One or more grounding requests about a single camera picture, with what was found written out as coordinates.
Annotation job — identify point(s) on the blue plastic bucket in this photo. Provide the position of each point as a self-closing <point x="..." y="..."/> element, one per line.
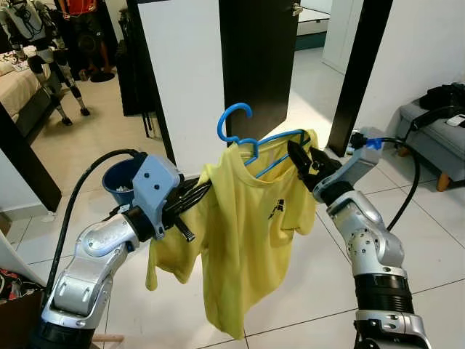
<point x="120" y="185"/>

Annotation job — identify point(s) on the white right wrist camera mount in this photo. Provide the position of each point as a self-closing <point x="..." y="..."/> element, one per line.
<point x="352" y="163"/>

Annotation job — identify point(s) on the yellow shirt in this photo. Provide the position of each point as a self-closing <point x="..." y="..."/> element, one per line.
<point x="240" y="240"/>

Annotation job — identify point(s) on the blue plastic hanger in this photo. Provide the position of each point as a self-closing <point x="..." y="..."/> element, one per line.
<point x="221" y="125"/>

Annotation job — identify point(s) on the beige bed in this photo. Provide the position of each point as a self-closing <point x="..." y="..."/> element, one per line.
<point x="14" y="87"/>

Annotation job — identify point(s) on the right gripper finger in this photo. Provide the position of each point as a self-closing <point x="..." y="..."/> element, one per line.
<point x="299" y="158"/>
<point x="317" y="158"/>

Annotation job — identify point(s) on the grey humanoid robot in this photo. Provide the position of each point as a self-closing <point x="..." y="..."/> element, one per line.
<point x="29" y="22"/>

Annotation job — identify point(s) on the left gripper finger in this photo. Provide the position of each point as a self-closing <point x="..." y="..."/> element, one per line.
<point x="195" y="190"/>
<point x="200" y="201"/>

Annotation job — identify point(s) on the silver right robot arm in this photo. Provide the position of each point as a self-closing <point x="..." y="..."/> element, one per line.
<point x="374" y="247"/>

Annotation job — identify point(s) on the black door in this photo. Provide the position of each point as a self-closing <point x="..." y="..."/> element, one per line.
<point x="258" y="65"/>

